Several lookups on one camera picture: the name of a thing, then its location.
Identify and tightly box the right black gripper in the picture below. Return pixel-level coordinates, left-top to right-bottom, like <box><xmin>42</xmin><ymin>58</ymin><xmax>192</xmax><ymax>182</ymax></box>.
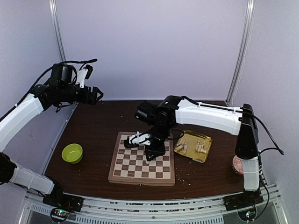
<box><xmin>144</xmin><ymin>123</ymin><xmax>171</xmax><ymax>161</ymax></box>

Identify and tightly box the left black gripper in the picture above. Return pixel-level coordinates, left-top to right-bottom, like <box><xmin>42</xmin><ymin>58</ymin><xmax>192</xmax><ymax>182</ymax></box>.
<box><xmin>59</xmin><ymin>83</ymin><xmax>103</xmax><ymax>105</ymax></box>

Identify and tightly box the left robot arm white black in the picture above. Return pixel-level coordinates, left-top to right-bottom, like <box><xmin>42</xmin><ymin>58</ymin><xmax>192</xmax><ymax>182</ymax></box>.
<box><xmin>0</xmin><ymin>62</ymin><xmax>103</xmax><ymax>207</ymax></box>

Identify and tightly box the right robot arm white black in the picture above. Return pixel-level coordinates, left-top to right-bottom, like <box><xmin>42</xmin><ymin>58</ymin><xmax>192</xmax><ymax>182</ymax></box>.
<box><xmin>127</xmin><ymin>95</ymin><xmax>261</xmax><ymax>206</ymax></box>

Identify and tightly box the pile of white chess pieces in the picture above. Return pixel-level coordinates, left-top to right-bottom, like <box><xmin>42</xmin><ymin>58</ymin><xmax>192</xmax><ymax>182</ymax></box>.
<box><xmin>195</xmin><ymin>139</ymin><xmax>206</xmax><ymax>153</ymax></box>

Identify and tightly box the left green circuit board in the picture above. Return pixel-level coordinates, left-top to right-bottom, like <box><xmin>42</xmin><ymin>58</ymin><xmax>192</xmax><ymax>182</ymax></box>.
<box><xmin>50</xmin><ymin>208</ymin><xmax>70</xmax><ymax>223</ymax></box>

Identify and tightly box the green circuit board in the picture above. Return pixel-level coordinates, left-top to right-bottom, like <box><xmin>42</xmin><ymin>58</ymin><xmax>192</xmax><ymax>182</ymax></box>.
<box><xmin>50</xmin><ymin>208</ymin><xmax>70</xmax><ymax>223</ymax></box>
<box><xmin>238</xmin><ymin>208</ymin><xmax>257</xmax><ymax>222</ymax></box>

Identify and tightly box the right green circuit board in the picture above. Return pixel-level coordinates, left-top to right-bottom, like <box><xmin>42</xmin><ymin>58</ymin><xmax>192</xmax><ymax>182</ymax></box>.
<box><xmin>238</xmin><ymin>208</ymin><xmax>257</xmax><ymax>222</ymax></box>

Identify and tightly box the wooden chessboard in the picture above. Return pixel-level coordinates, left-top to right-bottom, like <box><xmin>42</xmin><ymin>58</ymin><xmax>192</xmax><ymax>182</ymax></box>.
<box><xmin>108</xmin><ymin>132</ymin><xmax>175</xmax><ymax>186</ymax></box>

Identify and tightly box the pile of white pawns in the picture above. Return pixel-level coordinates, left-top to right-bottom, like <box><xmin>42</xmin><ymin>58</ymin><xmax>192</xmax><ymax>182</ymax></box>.
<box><xmin>175</xmin><ymin>141</ymin><xmax>189</xmax><ymax>154</ymax></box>

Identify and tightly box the gold metal tray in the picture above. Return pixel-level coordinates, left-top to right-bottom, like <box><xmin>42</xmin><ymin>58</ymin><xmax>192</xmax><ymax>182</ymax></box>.
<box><xmin>174</xmin><ymin>130</ymin><xmax>213</xmax><ymax>163</ymax></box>

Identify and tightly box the green bowl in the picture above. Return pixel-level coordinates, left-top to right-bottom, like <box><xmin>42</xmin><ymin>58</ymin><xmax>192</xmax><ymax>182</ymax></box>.
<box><xmin>61</xmin><ymin>143</ymin><xmax>83</xmax><ymax>164</ymax></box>

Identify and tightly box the red patterned bowl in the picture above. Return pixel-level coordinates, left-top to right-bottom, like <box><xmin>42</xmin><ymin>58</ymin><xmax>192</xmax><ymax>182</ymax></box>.
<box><xmin>232</xmin><ymin>155</ymin><xmax>243</xmax><ymax>176</ymax></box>

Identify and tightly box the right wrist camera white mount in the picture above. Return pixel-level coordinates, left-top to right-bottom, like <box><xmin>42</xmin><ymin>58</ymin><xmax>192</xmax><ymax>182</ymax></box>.
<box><xmin>124</xmin><ymin>131</ymin><xmax>151</xmax><ymax>148</ymax></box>

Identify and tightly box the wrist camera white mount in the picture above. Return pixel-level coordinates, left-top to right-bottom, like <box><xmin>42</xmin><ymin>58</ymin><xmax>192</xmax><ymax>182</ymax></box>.
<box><xmin>75</xmin><ymin>64</ymin><xmax>93</xmax><ymax>89</ymax></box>
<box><xmin>124</xmin><ymin>131</ymin><xmax>151</xmax><ymax>148</ymax></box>

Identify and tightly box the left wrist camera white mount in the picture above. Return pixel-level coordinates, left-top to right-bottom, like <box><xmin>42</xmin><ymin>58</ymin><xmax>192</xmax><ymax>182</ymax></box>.
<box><xmin>75</xmin><ymin>64</ymin><xmax>93</xmax><ymax>89</ymax></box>

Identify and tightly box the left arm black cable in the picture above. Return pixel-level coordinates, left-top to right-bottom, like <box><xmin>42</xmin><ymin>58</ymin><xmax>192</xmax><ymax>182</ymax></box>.
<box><xmin>16</xmin><ymin>58</ymin><xmax>98</xmax><ymax>105</ymax></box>

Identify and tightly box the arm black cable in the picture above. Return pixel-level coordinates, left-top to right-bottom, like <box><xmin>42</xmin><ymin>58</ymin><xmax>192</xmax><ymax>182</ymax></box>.
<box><xmin>16</xmin><ymin>58</ymin><xmax>98</xmax><ymax>105</ymax></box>
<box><xmin>242</xmin><ymin>109</ymin><xmax>285</xmax><ymax>156</ymax></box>

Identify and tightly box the left aluminium corner post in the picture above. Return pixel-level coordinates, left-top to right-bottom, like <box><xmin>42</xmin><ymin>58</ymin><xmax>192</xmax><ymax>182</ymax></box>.
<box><xmin>48</xmin><ymin>0</ymin><xmax>66</xmax><ymax>61</ymax></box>

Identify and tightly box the aluminium corner post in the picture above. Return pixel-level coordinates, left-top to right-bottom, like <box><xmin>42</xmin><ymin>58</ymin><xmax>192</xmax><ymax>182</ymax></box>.
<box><xmin>226</xmin><ymin>0</ymin><xmax>256</xmax><ymax>106</ymax></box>
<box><xmin>48</xmin><ymin>0</ymin><xmax>66</xmax><ymax>61</ymax></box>

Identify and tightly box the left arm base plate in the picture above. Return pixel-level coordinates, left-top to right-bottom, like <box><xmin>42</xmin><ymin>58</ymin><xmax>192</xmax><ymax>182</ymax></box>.
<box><xmin>43</xmin><ymin>194</ymin><xmax>84</xmax><ymax>212</ymax></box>

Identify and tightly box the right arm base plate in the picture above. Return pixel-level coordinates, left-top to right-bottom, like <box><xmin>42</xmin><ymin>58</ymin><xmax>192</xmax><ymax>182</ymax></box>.
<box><xmin>223</xmin><ymin>192</ymin><xmax>263</xmax><ymax>211</ymax></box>

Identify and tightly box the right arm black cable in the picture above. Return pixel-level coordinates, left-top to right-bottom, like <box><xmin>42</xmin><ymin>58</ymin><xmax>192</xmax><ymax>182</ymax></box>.
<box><xmin>242</xmin><ymin>109</ymin><xmax>285</xmax><ymax>156</ymax></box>

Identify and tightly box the right aluminium corner post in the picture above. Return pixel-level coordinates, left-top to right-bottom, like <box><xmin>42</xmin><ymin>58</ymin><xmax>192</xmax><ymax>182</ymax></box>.
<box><xmin>226</xmin><ymin>0</ymin><xmax>256</xmax><ymax>106</ymax></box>

